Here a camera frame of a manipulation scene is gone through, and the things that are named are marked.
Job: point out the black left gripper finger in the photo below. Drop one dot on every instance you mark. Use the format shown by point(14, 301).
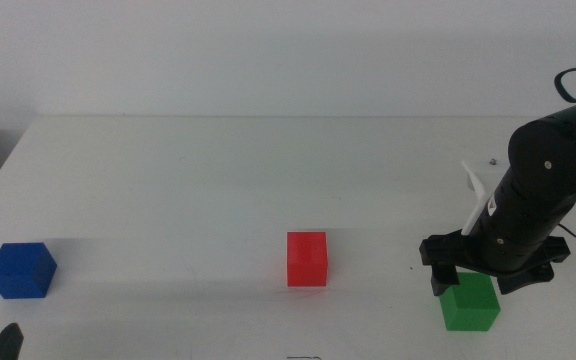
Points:
point(5, 346)

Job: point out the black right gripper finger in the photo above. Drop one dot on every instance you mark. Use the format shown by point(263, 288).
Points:
point(443, 280)
point(523, 281)

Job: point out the red cube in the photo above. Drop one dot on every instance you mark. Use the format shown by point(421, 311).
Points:
point(307, 260)

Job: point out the blue cube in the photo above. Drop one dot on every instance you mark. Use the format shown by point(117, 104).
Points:
point(20, 271)

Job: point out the green cube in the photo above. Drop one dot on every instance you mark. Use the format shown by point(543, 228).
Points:
point(470, 310)

